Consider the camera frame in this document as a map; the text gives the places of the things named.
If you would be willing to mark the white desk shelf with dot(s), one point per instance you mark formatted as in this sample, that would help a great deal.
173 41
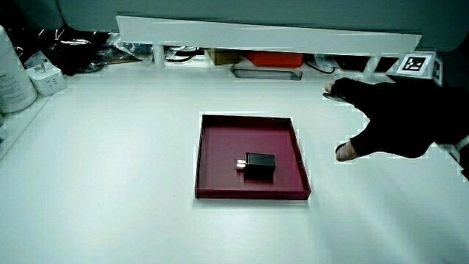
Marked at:
256 36

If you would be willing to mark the white plug adapter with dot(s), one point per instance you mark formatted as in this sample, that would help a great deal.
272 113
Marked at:
47 78

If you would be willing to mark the person's right hand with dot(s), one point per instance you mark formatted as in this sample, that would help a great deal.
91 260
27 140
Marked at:
403 117

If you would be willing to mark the orange box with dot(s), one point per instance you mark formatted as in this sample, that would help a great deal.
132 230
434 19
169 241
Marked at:
275 58

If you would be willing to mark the black plastic bag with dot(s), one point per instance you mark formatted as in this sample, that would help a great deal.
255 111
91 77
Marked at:
69 49

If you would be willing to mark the dark red square plate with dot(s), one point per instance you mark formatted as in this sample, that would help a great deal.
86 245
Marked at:
223 146

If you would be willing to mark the brown cardboard box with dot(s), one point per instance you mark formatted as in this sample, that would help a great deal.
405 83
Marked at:
223 56

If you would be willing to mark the black charger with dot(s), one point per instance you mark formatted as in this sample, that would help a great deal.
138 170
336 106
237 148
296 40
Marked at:
261 164

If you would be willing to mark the white plastic bottle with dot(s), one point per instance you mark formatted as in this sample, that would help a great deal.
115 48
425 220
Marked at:
12 80

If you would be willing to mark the clear plastic bag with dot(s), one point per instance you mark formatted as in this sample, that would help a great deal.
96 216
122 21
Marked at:
128 47

